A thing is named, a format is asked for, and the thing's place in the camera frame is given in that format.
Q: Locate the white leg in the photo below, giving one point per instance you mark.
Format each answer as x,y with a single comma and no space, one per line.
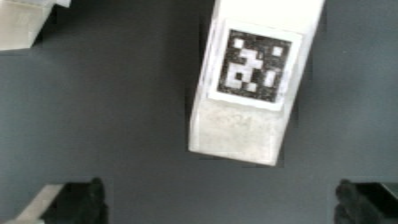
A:
23,15
259,38

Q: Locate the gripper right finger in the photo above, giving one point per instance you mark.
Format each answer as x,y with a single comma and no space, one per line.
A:
366,203

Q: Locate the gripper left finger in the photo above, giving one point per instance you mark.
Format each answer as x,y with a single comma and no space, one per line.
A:
65,204

